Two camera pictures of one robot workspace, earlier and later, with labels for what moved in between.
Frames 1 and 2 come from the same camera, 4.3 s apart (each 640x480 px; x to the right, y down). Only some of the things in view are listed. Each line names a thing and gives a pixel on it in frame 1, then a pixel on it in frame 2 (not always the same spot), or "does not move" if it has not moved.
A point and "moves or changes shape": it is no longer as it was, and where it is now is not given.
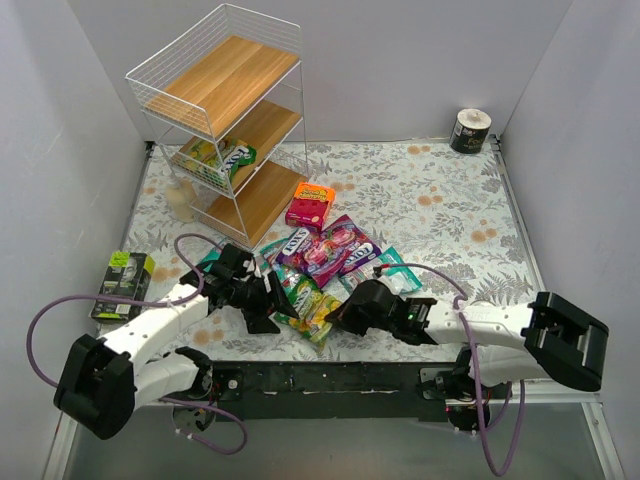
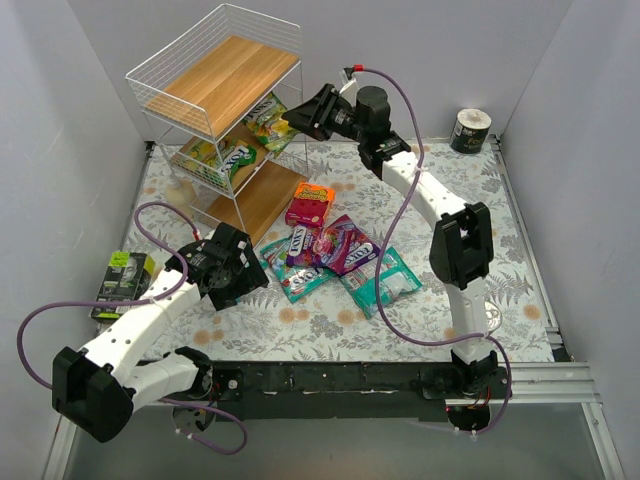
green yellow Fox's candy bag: x=312 y=306 → x=269 y=125
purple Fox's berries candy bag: x=339 y=249 does not move
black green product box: x=127 y=276 does not move
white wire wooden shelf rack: x=226 y=101 does not move
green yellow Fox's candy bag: x=214 y=160 does not move
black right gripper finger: x=345 y=314 → x=310 y=117
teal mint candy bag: x=209 y=258 moves or changes shape
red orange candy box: x=310 y=206 does not move
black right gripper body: x=357 y=310 → x=325 y=112
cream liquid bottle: x=181 y=197 does not move
